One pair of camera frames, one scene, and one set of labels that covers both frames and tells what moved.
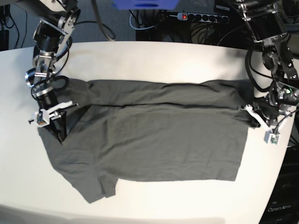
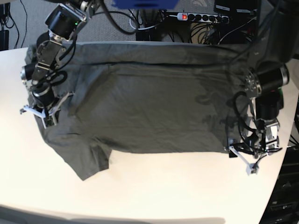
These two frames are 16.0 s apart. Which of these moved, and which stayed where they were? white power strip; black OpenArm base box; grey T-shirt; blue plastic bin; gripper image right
Moved: grey T-shirt; gripper image right
Stayed: white power strip; blue plastic bin; black OpenArm base box
